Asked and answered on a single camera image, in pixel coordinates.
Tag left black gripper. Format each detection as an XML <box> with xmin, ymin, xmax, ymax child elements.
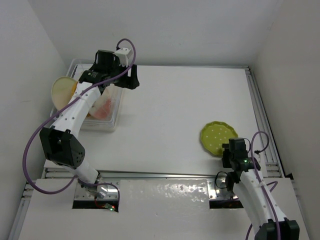
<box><xmin>106</xmin><ymin>60</ymin><xmax>139</xmax><ymax>90</ymax></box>

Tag green dotted plate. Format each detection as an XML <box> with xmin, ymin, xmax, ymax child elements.
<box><xmin>200</xmin><ymin>121</ymin><xmax>238</xmax><ymax>157</ymax></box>

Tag white pink floral plate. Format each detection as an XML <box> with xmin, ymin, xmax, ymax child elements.
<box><xmin>88</xmin><ymin>85</ymin><xmax>117</xmax><ymax>120</ymax></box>

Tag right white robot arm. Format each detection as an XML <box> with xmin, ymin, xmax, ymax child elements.
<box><xmin>222</xmin><ymin>137</ymin><xmax>300</xmax><ymax>240</ymax></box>

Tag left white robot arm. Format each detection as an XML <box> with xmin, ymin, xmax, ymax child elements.
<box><xmin>39</xmin><ymin>47</ymin><xmax>140</xmax><ymax>188</ymax></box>

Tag orange dotted plate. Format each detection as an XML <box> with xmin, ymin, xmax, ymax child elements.
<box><xmin>70</xmin><ymin>82</ymin><xmax>78</xmax><ymax>97</ymax></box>

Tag cream round plate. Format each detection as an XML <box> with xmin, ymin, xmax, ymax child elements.
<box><xmin>51</xmin><ymin>76</ymin><xmax>78</xmax><ymax>111</ymax></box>

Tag white foreground cover board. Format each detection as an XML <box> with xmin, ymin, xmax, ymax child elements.
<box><xmin>18</xmin><ymin>177</ymin><xmax>311</xmax><ymax>240</ymax></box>

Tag small green circuit board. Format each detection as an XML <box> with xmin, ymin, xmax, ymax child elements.
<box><xmin>94</xmin><ymin>199</ymin><xmax>116</xmax><ymax>212</ymax></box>

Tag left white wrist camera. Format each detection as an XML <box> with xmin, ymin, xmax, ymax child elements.
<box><xmin>114</xmin><ymin>47</ymin><xmax>133</xmax><ymax>67</ymax></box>

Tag white wire dish rack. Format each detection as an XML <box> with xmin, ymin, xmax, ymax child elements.
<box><xmin>50</xmin><ymin>58</ymin><xmax>123</xmax><ymax>131</ymax></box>

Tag front aluminium frame rail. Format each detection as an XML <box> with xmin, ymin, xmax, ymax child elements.
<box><xmin>43</xmin><ymin>164</ymin><xmax>282</xmax><ymax>179</ymax></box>

